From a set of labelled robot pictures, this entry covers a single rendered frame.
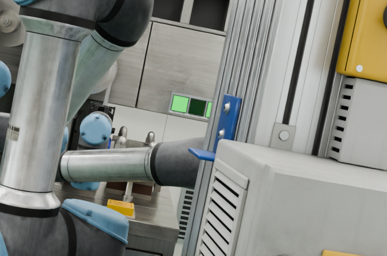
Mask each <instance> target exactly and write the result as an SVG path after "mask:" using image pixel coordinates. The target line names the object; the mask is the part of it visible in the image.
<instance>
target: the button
mask: <svg viewBox="0 0 387 256"><path fill-rule="evenodd" d="M107 208H110V209H112V210H115V211H117V212H119V213H121V214H122V215H125V216H131V217H132V215H133V212H134V204H133V203H129V202H123V201H117V200H113V199H109V200H108V203H107Z"/></svg>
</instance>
